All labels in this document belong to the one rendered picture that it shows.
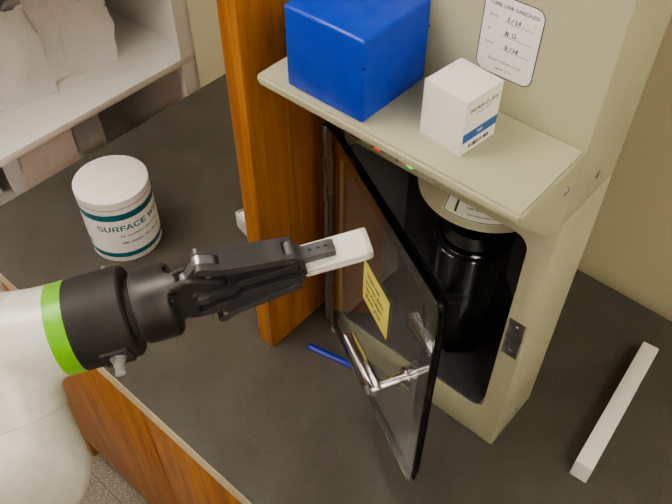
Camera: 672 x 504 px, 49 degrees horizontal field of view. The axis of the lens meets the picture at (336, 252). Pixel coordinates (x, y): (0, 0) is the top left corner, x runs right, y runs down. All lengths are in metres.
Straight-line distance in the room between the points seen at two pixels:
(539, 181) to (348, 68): 0.20
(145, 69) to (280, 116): 1.00
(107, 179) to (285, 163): 0.44
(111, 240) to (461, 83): 0.84
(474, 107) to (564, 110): 0.09
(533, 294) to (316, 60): 0.37
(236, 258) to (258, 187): 0.29
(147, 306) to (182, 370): 0.53
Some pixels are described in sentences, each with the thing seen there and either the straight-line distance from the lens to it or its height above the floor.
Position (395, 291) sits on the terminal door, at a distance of 0.83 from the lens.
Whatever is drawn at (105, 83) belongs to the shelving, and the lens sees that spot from 1.88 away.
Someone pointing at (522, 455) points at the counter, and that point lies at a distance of 1.16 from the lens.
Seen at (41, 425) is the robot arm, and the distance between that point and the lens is 0.75.
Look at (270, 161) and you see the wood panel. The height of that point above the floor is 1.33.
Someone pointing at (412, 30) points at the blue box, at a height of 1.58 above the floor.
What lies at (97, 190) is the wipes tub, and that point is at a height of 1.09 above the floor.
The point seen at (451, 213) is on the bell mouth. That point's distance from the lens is 0.89.
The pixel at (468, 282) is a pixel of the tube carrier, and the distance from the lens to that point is 1.02.
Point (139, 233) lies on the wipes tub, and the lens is 1.36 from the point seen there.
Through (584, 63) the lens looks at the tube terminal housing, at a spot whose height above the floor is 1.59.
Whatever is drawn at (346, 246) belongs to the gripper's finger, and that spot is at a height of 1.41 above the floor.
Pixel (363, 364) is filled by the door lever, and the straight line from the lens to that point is 0.89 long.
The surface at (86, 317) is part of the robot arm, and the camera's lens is 0.71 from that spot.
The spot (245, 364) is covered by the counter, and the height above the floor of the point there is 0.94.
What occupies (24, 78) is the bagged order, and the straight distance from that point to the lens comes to 1.83.
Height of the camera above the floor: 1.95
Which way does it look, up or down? 48 degrees down
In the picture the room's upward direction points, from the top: straight up
